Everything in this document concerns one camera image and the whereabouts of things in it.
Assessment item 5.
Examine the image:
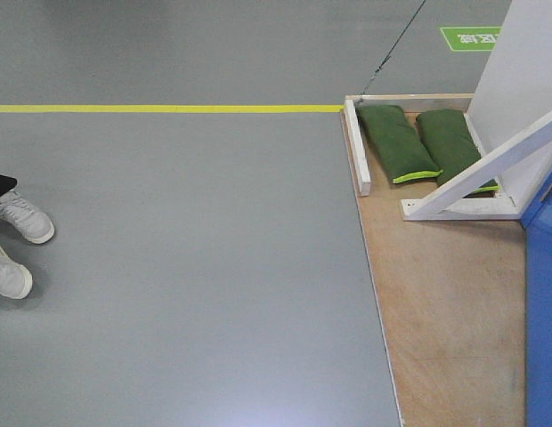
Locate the blue door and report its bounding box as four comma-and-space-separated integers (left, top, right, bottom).
522, 172, 552, 426

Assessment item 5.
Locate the far white edge batten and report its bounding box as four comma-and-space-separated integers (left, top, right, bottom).
343, 96, 371, 197

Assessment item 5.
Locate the left green sandbag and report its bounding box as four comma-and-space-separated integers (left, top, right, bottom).
356, 105, 442, 184

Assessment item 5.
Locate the green sandbag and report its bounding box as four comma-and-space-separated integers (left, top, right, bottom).
356, 105, 442, 184
416, 109, 482, 187

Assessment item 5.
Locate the right green sandbag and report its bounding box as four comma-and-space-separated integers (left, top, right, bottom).
416, 109, 482, 187

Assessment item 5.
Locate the plywood base platform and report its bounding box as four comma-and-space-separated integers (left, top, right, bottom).
342, 112, 525, 426

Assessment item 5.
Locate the far white wooden brace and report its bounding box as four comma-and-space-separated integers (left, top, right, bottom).
401, 110, 552, 222

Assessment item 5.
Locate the far white sneaker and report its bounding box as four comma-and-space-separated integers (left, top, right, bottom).
0, 190, 55, 245

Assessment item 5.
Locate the white sneaker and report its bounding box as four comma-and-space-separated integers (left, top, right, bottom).
0, 246, 33, 300
0, 190, 55, 245

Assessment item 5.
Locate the green floor sign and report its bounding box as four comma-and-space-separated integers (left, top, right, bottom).
440, 26, 501, 52

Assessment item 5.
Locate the near white sneaker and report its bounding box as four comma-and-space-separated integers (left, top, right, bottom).
0, 246, 33, 300

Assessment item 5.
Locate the dark tether cord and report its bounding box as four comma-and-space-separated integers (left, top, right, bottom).
358, 0, 429, 107

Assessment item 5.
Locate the white wall panel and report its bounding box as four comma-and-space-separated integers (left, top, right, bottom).
467, 1, 552, 217

